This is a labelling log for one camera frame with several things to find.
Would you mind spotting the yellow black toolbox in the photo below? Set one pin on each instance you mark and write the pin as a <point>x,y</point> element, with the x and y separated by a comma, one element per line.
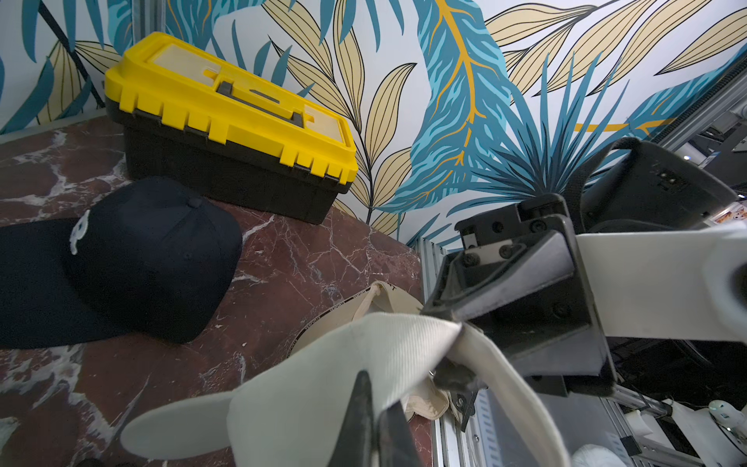
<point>226,133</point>

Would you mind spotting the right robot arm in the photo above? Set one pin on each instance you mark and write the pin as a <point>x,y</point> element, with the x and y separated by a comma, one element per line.
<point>650,190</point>

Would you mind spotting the black cap at back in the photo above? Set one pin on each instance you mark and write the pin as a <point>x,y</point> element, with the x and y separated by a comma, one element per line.
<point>153,257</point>

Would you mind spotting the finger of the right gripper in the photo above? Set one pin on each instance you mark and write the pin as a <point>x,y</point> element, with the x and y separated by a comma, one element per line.
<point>479,280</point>

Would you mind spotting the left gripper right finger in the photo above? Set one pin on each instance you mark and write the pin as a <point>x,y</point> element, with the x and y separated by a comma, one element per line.
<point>396,444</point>

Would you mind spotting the tan khaki cap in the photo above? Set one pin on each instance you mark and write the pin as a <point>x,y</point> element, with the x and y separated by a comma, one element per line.
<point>425,399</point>

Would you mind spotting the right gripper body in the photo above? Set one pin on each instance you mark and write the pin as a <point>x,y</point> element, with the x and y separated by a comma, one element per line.
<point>553,338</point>

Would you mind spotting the white perforated cap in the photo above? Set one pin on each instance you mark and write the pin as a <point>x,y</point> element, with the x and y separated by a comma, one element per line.
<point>339,401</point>

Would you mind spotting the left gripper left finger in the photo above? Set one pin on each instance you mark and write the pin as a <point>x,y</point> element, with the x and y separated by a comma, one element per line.
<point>354,447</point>

